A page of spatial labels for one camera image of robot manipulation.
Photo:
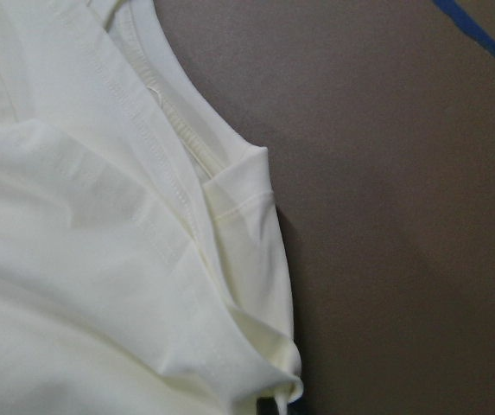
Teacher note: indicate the cream long-sleeve t-shirt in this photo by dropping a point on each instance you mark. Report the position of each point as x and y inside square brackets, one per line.
[142, 268]

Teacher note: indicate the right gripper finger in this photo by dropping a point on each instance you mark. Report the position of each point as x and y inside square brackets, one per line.
[267, 406]

